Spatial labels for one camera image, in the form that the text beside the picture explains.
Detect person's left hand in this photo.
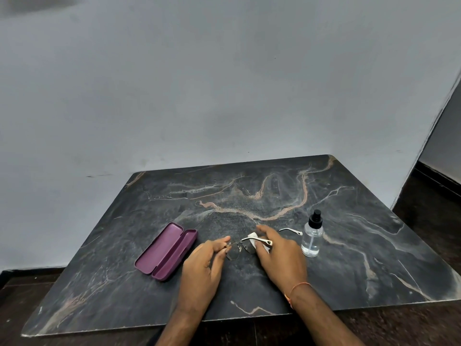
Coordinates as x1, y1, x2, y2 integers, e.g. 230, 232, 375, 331
176, 235, 232, 318

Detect person's right hand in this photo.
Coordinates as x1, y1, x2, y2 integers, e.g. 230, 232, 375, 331
255, 224, 310, 296

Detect clear spray bottle black cap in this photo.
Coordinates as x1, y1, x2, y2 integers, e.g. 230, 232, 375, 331
301, 209, 324, 258

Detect white cleaning cloth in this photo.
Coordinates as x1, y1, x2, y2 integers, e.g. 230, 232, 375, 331
246, 232, 271, 253

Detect maroon glasses case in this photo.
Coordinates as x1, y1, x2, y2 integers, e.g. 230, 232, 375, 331
134, 222, 199, 282

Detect metal-framed eyeglasses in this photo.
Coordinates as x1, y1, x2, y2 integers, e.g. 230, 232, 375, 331
222, 227, 304, 262

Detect person's right forearm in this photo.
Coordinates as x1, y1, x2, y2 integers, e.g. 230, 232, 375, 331
290, 284, 366, 346

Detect black skirting board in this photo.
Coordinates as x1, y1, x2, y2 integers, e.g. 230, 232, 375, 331
0, 267, 65, 289
414, 160, 461, 198

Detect orange thread bracelet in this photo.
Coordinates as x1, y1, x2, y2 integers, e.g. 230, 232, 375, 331
284, 282, 313, 309

